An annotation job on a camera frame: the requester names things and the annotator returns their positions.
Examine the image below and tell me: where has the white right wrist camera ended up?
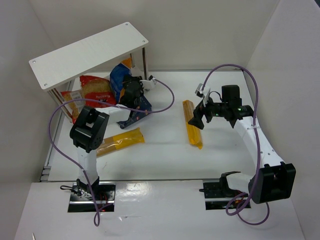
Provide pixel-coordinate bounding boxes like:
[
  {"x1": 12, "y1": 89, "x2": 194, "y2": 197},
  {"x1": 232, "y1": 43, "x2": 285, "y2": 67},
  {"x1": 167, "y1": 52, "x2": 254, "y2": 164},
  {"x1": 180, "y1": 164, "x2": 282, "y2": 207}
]
[{"x1": 195, "y1": 83, "x2": 211, "y2": 107}]

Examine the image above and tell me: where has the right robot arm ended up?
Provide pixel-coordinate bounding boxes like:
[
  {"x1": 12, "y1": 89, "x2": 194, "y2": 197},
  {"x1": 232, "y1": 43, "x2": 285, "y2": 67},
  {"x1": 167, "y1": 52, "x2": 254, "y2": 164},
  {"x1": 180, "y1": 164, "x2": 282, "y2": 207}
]
[{"x1": 188, "y1": 84, "x2": 296, "y2": 204}]

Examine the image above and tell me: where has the yellow spaghetti packet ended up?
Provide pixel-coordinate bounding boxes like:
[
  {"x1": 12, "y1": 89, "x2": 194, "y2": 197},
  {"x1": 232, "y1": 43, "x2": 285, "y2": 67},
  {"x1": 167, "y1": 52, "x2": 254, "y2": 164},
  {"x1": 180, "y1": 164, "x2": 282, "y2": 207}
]
[
  {"x1": 182, "y1": 100, "x2": 203, "y2": 150},
  {"x1": 96, "y1": 127, "x2": 145, "y2": 157}
]

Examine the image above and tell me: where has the red pasta bag with label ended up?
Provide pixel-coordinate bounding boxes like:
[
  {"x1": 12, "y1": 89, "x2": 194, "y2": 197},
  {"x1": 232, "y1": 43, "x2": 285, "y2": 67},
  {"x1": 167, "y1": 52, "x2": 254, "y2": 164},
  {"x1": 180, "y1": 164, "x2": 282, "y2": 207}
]
[{"x1": 60, "y1": 89, "x2": 85, "y2": 124}]

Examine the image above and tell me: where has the blue Barilla rigatoni box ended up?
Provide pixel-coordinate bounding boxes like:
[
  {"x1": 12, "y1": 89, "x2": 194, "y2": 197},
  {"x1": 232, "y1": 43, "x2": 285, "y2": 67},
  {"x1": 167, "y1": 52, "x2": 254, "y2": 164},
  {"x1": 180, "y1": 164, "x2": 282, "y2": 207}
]
[{"x1": 117, "y1": 96, "x2": 152, "y2": 129}]

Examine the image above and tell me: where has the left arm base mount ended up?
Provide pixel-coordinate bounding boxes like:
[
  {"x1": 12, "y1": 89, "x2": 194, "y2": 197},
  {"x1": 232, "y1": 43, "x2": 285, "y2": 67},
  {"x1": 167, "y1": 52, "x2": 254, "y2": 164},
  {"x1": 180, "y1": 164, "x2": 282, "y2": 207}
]
[{"x1": 60, "y1": 182, "x2": 116, "y2": 213}]

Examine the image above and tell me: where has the blue and orange pasta bag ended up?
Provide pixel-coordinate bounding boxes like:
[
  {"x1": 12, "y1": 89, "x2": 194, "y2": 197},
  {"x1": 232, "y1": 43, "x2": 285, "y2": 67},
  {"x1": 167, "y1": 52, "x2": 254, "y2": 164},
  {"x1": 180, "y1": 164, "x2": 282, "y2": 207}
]
[{"x1": 109, "y1": 57, "x2": 132, "y2": 103}]

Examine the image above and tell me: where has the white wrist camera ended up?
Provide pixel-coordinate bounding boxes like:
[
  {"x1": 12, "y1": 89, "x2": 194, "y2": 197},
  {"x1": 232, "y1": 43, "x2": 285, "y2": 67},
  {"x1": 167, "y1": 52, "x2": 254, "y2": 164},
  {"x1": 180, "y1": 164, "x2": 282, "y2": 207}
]
[
  {"x1": 140, "y1": 75, "x2": 157, "y2": 91},
  {"x1": 195, "y1": 83, "x2": 211, "y2": 107}
]

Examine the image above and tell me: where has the white two-tier shelf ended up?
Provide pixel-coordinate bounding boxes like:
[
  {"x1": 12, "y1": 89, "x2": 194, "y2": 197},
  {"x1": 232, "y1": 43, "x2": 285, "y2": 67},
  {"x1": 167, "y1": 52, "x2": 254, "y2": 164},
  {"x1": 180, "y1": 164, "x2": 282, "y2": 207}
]
[{"x1": 28, "y1": 21, "x2": 154, "y2": 124}]

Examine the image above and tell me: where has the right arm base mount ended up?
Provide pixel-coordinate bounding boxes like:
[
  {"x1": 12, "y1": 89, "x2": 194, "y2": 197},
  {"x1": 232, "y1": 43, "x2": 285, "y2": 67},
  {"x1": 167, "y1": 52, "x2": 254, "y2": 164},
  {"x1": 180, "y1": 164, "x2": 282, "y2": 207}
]
[{"x1": 198, "y1": 179, "x2": 241, "y2": 211}]

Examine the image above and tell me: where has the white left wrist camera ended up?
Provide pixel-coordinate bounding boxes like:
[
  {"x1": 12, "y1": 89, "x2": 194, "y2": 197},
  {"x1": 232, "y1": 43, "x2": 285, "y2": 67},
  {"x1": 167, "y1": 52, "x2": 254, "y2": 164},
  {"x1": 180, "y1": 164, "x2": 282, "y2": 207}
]
[{"x1": 140, "y1": 75, "x2": 157, "y2": 91}]

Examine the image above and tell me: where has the red fusilli pasta bag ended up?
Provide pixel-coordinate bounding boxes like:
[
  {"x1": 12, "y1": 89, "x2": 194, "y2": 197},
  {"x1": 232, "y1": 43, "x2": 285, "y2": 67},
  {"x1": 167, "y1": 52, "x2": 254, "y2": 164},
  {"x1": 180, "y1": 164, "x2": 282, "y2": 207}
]
[{"x1": 79, "y1": 75, "x2": 117, "y2": 105}]

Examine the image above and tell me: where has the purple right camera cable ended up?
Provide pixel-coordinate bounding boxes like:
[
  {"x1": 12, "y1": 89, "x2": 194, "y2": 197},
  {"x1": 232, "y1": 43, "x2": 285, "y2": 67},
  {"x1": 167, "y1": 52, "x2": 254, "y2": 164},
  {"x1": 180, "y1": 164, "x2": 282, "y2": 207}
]
[{"x1": 202, "y1": 64, "x2": 271, "y2": 226}]

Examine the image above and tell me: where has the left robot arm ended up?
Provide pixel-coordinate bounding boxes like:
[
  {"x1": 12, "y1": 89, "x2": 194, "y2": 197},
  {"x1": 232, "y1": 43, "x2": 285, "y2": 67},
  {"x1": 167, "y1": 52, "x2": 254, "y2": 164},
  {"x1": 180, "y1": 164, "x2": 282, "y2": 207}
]
[{"x1": 69, "y1": 74, "x2": 145, "y2": 199}]

